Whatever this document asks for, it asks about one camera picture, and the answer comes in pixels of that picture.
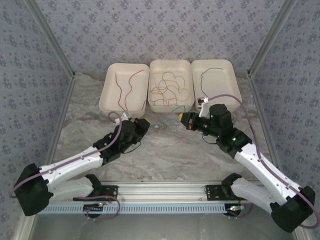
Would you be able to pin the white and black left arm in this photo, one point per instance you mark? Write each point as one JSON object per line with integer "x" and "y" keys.
{"x": 70, "y": 165}

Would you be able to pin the white plastic tray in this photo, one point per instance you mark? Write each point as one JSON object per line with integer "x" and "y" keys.
{"x": 170, "y": 65}
{"x": 220, "y": 82}
{"x": 110, "y": 100}

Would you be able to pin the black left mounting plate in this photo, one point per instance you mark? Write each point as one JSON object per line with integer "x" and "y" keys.
{"x": 110, "y": 191}

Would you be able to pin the black mounting plate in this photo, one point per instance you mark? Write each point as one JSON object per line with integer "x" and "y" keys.
{"x": 110, "y": 191}
{"x": 213, "y": 192}

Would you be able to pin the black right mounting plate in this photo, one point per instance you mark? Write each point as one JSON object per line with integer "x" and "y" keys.
{"x": 213, "y": 192}

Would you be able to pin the left controller board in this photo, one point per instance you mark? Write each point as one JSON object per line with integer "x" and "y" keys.
{"x": 93, "y": 208}

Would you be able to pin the controller board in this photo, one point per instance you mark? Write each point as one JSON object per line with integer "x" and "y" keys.
{"x": 93, "y": 208}
{"x": 235, "y": 209}

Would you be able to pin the right controller board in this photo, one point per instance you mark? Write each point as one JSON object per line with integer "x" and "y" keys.
{"x": 235, "y": 209}

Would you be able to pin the steel bottom panel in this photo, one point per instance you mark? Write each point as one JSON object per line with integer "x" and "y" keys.
{"x": 160, "y": 227}

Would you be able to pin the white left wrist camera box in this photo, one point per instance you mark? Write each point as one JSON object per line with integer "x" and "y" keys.
{"x": 123, "y": 117}

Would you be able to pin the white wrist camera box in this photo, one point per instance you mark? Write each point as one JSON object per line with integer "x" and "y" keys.
{"x": 203, "y": 107}
{"x": 123, "y": 117}

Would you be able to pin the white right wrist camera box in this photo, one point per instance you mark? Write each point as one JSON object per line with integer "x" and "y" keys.
{"x": 203, "y": 107}

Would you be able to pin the aluminium side rail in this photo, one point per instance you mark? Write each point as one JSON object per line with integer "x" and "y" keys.
{"x": 262, "y": 112}
{"x": 62, "y": 112}

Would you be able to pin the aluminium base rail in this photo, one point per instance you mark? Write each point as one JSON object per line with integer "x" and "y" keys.
{"x": 160, "y": 191}

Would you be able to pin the aluminium frame post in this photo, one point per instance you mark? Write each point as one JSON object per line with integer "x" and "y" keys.
{"x": 278, "y": 22}
{"x": 45, "y": 22}

